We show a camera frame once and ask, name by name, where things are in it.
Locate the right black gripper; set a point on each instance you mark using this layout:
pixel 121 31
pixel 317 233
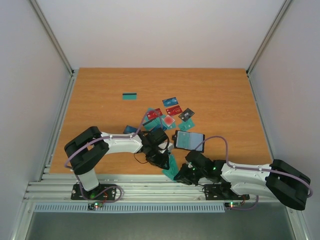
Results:
pixel 188 172

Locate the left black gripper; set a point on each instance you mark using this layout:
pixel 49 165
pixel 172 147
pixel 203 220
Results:
pixel 161 162

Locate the teal VIP card front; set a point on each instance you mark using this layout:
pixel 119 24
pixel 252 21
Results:
pixel 173 168

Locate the black leather card holder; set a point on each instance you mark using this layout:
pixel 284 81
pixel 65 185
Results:
pixel 197 141

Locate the teal card black stripe front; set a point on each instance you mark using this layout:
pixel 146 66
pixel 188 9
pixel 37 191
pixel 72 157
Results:
pixel 183 140

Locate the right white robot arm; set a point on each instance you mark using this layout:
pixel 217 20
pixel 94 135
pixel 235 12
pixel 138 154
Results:
pixel 232 182

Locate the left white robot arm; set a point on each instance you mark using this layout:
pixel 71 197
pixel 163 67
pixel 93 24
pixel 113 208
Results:
pixel 88 148

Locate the teal chip card centre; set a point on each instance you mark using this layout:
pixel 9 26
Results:
pixel 151 124

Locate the white card red circle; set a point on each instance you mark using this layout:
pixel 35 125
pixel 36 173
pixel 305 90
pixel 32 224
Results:
pixel 169 122

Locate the dark blue card left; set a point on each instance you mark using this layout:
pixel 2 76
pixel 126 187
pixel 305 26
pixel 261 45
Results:
pixel 129 129

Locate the red credit card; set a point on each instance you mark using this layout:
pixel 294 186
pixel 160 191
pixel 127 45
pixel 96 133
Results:
pixel 174 110
pixel 154 113

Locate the teal card near black card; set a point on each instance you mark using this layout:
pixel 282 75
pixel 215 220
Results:
pixel 185 126

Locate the black credit card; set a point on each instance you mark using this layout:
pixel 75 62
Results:
pixel 186 114

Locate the blue card with logo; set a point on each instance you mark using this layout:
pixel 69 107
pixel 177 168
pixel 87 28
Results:
pixel 170 102

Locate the teal card far back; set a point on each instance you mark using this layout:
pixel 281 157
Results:
pixel 129 96

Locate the right small circuit board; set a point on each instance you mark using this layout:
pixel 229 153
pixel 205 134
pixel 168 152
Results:
pixel 232 205

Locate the small circuit board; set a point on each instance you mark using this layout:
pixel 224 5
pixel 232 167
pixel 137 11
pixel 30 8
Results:
pixel 232 205
pixel 95 205

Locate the left small circuit board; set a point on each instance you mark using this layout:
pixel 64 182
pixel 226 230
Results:
pixel 95 205

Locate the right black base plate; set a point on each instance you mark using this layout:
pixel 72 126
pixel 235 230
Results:
pixel 222 191

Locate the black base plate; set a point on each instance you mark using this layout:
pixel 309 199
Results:
pixel 100 193
pixel 222 191

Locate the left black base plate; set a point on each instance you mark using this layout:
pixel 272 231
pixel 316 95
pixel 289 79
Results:
pixel 100 193

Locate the left aluminium corner post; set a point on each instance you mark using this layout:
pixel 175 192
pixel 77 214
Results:
pixel 44 22

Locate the aluminium corner post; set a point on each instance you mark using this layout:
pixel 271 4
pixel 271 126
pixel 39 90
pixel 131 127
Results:
pixel 269 34
pixel 44 22

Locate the aluminium front rail frame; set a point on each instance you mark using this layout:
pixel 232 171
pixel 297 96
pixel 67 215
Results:
pixel 154 188

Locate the grey slotted cable duct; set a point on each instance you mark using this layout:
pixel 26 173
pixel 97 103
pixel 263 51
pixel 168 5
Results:
pixel 129 208

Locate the right aluminium corner post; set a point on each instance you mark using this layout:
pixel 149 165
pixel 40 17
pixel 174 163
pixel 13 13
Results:
pixel 269 34

